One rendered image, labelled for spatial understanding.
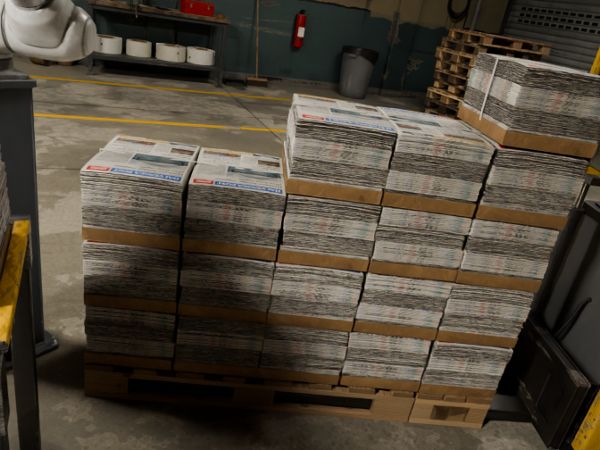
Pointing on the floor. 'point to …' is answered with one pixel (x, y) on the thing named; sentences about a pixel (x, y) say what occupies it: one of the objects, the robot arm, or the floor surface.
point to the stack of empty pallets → (486, 44)
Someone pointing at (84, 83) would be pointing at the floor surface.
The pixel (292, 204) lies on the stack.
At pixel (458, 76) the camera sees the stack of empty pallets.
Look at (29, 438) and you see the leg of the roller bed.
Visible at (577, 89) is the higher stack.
